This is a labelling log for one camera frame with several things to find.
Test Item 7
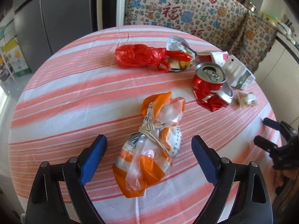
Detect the beige snack wrapper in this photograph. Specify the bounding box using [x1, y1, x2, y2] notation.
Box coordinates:
[237, 93, 256, 108]

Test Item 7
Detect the orange white plastic bag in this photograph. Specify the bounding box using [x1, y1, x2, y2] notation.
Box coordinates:
[112, 92, 186, 198]

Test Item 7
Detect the green white milk carton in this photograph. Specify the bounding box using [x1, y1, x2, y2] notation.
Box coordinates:
[222, 55, 255, 90]

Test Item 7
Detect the crushed red soda can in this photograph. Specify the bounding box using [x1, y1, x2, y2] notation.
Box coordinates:
[192, 62, 234, 112]

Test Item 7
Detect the red plastic bag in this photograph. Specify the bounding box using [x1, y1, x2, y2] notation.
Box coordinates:
[114, 44, 193, 73]

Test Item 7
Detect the silver foil wrapper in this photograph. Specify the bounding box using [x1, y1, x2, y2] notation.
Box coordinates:
[166, 35, 197, 72]

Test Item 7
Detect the red white paper carton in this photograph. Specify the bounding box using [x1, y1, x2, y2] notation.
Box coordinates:
[197, 51, 229, 67]

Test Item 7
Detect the pink striped tablecloth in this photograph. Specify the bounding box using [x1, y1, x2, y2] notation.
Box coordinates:
[8, 25, 281, 223]

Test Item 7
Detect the steel cooking pot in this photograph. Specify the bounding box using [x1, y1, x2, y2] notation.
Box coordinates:
[237, 0, 256, 13]

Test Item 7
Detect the yellow green cardboard box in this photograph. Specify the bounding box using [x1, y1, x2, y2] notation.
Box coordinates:
[3, 38, 32, 77]

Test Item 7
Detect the patterned fabric cover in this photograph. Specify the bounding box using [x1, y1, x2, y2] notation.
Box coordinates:
[124, 0, 277, 72]

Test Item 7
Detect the grey refrigerator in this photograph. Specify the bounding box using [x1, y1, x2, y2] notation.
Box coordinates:
[13, 0, 97, 72]

